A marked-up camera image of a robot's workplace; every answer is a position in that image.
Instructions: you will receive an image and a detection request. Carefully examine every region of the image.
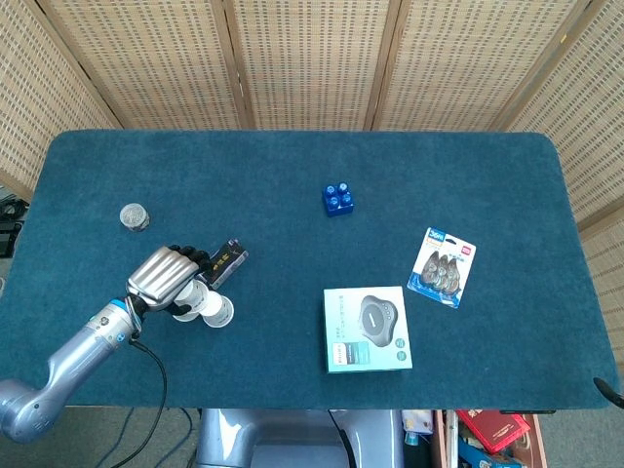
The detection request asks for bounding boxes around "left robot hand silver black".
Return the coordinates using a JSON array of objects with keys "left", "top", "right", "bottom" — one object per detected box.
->
[{"left": 125, "top": 245, "right": 215, "bottom": 316}]

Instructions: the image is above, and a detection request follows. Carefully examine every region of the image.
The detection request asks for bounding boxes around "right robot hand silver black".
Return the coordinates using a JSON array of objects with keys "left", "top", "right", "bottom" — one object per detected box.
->
[{"left": 593, "top": 377, "right": 624, "bottom": 410}]

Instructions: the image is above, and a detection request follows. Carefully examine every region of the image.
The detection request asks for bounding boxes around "white paper cup blue flower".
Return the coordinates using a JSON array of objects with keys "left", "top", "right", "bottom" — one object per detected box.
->
[
  {"left": 177, "top": 278, "right": 211, "bottom": 313},
  {"left": 202, "top": 291, "right": 236, "bottom": 329}
]

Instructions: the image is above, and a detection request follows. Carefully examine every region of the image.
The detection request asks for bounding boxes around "white paper cup green fern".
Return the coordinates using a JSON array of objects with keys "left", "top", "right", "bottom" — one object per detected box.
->
[{"left": 171, "top": 305, "right": 202, "bottom": 324}]

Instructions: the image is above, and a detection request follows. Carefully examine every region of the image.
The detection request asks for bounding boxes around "round clear tape container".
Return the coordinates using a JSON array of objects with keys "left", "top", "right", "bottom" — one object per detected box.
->
[{"left": 119, "top": 203, "right": 151, "bottom": 233}]

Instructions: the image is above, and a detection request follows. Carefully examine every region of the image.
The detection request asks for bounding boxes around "black carton with gold print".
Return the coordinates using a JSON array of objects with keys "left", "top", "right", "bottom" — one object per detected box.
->
[{"left": 197, "top": 237, "right": 250, "bottom": 290}]

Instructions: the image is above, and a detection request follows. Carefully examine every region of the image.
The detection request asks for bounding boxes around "woven folding screen panel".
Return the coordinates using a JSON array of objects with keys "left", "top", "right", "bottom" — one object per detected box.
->
[
  {"left": 0, "top": 0, "right": 123, "bottom": 201},
  {"left": 221, "top": 0, "right": 409, "bottom": 132},
  {"left": 368, "top": 0, "right": 610, "bottom": 133},
  {"left": 36, "top": 0, "right": 253, "bottom": 132},
  {"left": 577, "top": 214, "right": 624, "bottom": 371},
  {"left": 504, "top": 0, "right": 624, "bottom": 230}
]

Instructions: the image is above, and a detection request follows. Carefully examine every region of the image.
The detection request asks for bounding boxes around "red flat box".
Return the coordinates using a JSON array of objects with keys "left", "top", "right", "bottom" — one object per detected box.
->
[{"left": 455, "top": 409, "right": 532, "bottom": 454}]

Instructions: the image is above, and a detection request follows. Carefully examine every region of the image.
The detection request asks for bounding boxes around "blue box in crate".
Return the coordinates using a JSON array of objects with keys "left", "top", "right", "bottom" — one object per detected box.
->
[{"left": 457, "top": 437, "right": 516, "bottom": 468}]

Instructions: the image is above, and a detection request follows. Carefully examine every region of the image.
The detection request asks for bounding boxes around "dark equipment on floor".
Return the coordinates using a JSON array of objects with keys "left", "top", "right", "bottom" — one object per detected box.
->
[{"left": 0, "top": 187, "right": 28, "bottom": 262}]

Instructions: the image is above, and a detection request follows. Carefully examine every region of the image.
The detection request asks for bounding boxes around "blue felt table cover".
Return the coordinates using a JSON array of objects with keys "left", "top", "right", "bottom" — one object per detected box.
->
[{"left": 9, "top": 129, "right": 620, "bottom": 411}]

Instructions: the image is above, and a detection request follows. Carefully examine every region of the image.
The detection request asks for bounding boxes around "wooden storage crate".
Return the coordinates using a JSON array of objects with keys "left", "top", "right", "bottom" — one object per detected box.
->
[{"left": 432, "top": 409, "right": 551, "bottom": 468}]

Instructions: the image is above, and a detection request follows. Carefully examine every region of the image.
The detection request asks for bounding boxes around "blue building block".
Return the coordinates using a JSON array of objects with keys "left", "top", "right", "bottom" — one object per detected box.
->
[{"left": 321, "top": 181, "right": 356, "bottom": 217}]

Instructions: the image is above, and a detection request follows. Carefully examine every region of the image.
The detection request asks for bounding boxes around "grey robot torso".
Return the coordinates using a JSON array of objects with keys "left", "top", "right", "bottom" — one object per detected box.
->
[{"left": 194, "top": 408, "right": 406, "bottom": 468}]

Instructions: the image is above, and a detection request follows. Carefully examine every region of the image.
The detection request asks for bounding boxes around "patterned small box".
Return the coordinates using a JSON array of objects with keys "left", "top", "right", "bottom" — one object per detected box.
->
[{"left": 402, "top": 409, "right": 436, "bottom": 448}]

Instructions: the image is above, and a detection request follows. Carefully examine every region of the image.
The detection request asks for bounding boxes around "teal Philips speaker box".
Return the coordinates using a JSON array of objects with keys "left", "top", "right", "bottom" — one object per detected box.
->
[{"left": 323, "top": 286, "right": 413, "bottom": 375}]

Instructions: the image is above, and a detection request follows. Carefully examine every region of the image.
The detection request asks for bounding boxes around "correction tape blister pack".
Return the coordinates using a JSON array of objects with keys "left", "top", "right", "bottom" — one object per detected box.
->
[{"left": 407, "top": 226, "right": 478, "bottom": 310}]

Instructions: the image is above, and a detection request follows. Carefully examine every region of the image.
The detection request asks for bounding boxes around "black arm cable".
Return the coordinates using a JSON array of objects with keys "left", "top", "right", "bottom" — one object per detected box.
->
[{"left": 127, "top": 338, "right": 170, "bottom": 468}]

